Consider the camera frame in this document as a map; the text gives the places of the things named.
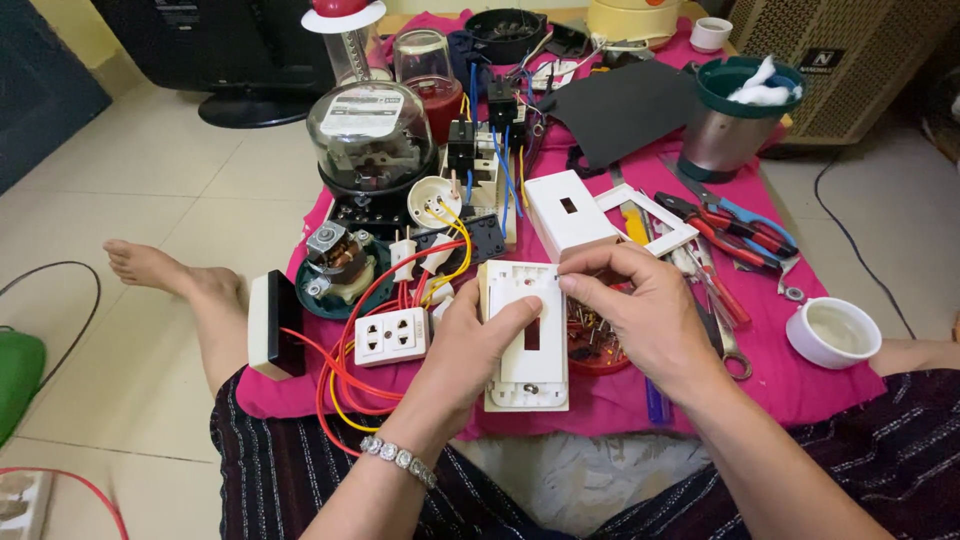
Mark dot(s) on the person's left hand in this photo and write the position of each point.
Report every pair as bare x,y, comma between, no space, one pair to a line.
450,367

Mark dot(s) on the person's right hand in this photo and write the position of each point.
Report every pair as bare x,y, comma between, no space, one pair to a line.
652,315

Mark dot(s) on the white switch cover plate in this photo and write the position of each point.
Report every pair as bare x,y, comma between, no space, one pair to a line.
529,360

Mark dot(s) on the red bowl of screws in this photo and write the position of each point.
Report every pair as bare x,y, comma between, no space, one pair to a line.
592,352

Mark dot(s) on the blue pen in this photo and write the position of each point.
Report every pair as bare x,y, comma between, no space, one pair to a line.
658,401

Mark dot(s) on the steel wrench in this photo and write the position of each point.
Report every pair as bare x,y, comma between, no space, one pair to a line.
731,352

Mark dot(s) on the yellow utility knife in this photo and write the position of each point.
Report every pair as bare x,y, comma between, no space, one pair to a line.
634,221

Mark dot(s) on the white two-pin plug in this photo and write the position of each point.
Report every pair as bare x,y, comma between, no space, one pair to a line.
403,259

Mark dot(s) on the black terminal plate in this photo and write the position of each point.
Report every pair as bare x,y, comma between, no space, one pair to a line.
487,232

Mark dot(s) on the pink cloth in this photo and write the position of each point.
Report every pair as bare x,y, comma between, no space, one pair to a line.
780,375

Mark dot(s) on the steel washer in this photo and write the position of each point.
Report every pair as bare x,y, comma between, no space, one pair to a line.
794,294

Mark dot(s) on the electric motor on green base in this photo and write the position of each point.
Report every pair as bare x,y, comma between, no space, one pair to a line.
337,262

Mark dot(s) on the white fluffy rug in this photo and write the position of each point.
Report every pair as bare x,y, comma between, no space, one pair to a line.
570,480

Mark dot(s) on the white round lamp holder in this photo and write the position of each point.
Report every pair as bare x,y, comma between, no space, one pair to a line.
431,199

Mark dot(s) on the white ceramic cup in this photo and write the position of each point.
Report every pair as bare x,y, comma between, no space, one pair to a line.
832,334

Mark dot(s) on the black and white box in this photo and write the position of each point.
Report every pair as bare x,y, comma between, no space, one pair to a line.
274,322

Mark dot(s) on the dark striped trousers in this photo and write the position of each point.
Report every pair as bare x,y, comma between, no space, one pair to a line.
300,480

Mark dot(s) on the steel jar with green rim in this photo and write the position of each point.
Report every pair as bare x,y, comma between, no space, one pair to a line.
720,139

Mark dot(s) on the white board with black relays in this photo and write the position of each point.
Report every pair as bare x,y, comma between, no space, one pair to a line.
480,172

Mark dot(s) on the black sheet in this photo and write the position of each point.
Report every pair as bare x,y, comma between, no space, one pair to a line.
622,112

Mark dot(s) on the glass domed electric meter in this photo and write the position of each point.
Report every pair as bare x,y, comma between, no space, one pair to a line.
371,139

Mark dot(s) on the white cotton wad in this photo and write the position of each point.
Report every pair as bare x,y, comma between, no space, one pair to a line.
761,90

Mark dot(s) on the person's left leg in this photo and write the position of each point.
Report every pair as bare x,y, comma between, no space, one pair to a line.
202,307

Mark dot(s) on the person's leg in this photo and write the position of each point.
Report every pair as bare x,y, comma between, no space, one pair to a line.
202,307
915,354

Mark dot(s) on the person's right leg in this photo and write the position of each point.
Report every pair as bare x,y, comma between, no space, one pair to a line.
915,354

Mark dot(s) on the small white cup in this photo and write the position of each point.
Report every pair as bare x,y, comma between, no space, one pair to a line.
710,34

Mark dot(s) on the clear blender cup red base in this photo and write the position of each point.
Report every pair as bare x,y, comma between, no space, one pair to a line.
431,75

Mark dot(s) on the cream yellow appliance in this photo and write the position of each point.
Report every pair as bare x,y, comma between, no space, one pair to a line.
634,19

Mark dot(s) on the black round bowl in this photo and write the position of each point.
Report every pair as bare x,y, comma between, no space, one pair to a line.
504,34

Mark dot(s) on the beige speaker cabinet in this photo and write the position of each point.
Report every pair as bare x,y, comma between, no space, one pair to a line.
862,52

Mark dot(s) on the clear blender jar red cap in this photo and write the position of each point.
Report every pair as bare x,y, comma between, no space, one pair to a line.
349,37

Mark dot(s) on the black television with stand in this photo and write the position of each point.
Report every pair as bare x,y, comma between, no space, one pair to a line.
225,52

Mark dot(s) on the green plastic object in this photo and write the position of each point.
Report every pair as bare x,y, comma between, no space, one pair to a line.
16,382

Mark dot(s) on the white power strip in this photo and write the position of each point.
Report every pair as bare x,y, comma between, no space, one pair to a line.
22,506

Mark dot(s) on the dark blue mat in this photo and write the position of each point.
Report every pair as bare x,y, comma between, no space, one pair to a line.
41,82

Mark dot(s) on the white double wall socket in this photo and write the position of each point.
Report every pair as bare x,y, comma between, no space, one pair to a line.
391,337

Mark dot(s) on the white rectangular plastic frame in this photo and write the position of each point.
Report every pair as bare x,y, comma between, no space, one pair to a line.
664,238

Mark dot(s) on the white slotted switch box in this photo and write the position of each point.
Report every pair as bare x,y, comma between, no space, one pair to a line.
566,214

